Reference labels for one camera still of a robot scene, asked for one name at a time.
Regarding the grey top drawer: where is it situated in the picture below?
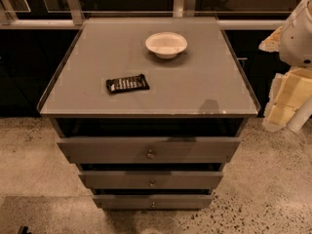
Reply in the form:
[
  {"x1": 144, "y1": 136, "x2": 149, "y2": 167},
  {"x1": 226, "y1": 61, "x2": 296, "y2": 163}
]
[{"x1": 57, "y1": 136, "x2": 241, "y2": 164}]

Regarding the grey drawer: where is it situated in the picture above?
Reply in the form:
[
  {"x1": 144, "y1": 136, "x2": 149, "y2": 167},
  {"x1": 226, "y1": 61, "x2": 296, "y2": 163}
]
[
  {"x1": 79, "y1": 171, "x2": 223, "y2": 189},
  {"x1": 57, "y1": 136, "x2": 241, "y2": 164},
  {"x1": 93, "y1": 194, "x2": 213, "y2": 210}
]

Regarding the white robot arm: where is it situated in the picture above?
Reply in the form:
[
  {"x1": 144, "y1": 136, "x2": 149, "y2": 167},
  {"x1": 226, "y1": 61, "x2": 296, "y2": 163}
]
[{"x1": 258, "y1": 0, "x2": 312, "y2": 132}]

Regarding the grey drawer cabinet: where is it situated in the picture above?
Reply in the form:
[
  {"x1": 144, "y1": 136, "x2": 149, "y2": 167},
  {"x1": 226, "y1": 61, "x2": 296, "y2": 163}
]
[{"x1": 38, "y1": 18, "x2": 259, "y2": 197}]

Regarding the grey bottom drawer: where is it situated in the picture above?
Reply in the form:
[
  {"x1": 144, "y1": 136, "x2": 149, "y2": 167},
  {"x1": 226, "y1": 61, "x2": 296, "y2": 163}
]
[{"x1": 93, "y1": 194, "x2": 213, "y2": 210}]

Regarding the grey middle drawer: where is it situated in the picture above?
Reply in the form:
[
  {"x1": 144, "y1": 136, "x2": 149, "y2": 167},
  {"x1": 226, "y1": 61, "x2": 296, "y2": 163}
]
[{"x1": 79, "y1": 171, "x2": 223, "y2": 189}]

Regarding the white paper bowl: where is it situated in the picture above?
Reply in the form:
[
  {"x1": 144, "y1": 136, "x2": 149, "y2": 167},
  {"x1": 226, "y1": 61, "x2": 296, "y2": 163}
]
[{"x1": 145, "y1": 32, "x2": 187, "y2": 59}]

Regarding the black snack bar packet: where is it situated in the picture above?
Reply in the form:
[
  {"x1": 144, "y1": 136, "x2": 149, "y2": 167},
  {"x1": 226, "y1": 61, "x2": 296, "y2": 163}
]
[{"x1": 105, "y1": 74, "x2": 150, "y2": 94}]

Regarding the metal window railing frame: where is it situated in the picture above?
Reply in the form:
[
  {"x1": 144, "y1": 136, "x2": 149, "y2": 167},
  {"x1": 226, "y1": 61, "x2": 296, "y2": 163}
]
[{"x1": 0, "y1": 0, "x2": 301, "y2": 30}]

